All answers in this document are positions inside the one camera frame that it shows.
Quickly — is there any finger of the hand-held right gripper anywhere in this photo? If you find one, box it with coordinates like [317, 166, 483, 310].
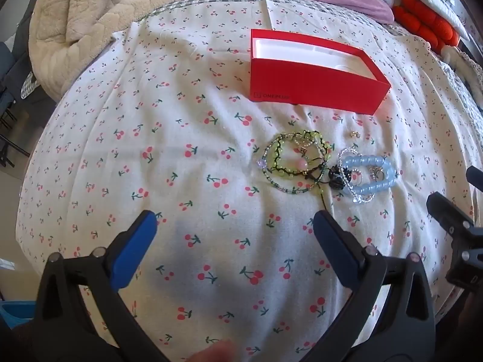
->
[426, 192, 483, 292]
[465, 166, 483, 188]

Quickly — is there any black hair clip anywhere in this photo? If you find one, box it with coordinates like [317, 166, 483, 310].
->
[328, 165, 354, 190]

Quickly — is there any cherry print bed sheet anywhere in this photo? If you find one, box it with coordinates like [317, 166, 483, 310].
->
[19, 0, 483, 362]

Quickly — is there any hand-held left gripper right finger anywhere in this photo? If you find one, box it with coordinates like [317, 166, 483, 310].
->
[313, 209, 438, 362]

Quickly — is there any orange plush cushion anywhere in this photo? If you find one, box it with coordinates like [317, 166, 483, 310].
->
[392, 0, 462, 56]

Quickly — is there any red cardboard box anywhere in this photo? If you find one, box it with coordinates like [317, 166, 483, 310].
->
[249, 28, 392, 116]

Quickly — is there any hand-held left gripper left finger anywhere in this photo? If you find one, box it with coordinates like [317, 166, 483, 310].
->
[36, 210, 170, 362]

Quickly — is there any beige quilted blanket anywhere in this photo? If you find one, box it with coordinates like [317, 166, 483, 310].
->
[28, 0, 220, 103]

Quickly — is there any thin green seed bead bracelet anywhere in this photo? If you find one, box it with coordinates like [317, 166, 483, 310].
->
[258, 133, 327, 195]

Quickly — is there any clear crystal bead bracelet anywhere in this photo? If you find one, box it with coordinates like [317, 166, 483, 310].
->
[337, 146, 375, 203]

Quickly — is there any light blue bead bracelet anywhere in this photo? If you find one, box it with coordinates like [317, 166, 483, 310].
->
[341, 154, 395, 197]

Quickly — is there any dark chair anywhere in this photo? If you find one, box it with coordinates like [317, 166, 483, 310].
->
[0, 0, 43, 161]

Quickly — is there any white knitted plush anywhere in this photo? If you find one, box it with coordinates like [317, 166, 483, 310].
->
[439, 44, 483, 100]

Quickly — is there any person's left hand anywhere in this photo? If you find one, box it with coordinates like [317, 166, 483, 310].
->
[187, 339, 237, 362]

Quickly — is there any small pearl bracelet pink bead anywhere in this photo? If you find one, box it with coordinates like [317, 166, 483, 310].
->
[291, 136, 315, 170]

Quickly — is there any yellow-green woven bead bracelet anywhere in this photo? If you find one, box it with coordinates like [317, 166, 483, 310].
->
[271, 131, 335, 212]

